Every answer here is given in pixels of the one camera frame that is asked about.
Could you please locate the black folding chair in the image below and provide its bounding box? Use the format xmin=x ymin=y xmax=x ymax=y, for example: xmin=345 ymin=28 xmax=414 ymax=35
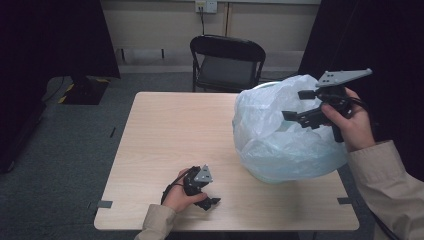
xmin=189 ymin=34 xmax=267 ymax=94

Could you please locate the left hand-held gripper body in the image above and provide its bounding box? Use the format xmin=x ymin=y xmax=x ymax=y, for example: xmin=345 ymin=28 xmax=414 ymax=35
xmin=182 ymin=164 xmax=214 ymax=198

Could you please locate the person's right hand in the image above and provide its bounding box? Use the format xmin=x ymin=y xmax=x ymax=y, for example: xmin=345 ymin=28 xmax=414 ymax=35
xmin=320 ymin=87 xmax=376 ymax=153

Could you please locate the person's left hand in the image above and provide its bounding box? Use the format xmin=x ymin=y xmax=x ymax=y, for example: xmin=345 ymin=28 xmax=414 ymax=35
xmin=162 ymin=168 xmax=209 ymax=214

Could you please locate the black curtain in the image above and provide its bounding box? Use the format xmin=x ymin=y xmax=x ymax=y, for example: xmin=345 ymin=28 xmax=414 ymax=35
xmin=294 ymin=0 xmax=424 ymax=183
xmin=0 ymin=0 xmax=122 ymax=174

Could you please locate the black wall socket cable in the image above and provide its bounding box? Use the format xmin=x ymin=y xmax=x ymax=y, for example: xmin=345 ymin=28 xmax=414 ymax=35
xmin=198 ymin=6 xmax=206 ymax=36

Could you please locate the left hand-held gripper cable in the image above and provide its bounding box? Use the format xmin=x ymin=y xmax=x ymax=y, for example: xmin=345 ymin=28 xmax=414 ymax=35
xmin=160 ymin=166 xmax=198 ymax=205

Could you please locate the black stand base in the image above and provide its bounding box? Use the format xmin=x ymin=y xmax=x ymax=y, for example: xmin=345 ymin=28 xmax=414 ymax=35
xmin=61 ymin=74 xmax=111 ymax=106

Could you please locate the white plastic bag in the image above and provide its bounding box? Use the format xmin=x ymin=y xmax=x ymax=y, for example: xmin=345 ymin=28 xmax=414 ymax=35
xmin=232 ymin=74 xmax=349 ymax=184

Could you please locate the right hand-held gripper cable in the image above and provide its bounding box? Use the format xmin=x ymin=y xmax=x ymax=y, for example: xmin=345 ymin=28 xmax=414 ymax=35
xmin=321 ymin=94 xmax=401 ymax=240

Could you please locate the light blue mesh wastebasket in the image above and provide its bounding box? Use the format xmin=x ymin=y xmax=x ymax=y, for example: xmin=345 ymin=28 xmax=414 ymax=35
xmin=233 ymin=80 xmax=348 ymax=185

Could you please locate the hand-held gripper cable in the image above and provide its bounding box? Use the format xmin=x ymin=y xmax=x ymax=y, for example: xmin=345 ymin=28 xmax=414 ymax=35
xmin=160 ymin=166 xmax=198 ymax=205
xmin=321 ymin=94 xmax=401 ymax=240

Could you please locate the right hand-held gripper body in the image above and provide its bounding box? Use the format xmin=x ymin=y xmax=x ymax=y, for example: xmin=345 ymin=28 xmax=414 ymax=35
xmin=315 ymin=68 xmax=374 ymax=144

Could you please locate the white wall socket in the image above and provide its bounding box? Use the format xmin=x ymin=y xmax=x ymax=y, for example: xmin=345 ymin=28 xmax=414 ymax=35
xmin=194 ymin=0 xmax=218 ymax=14

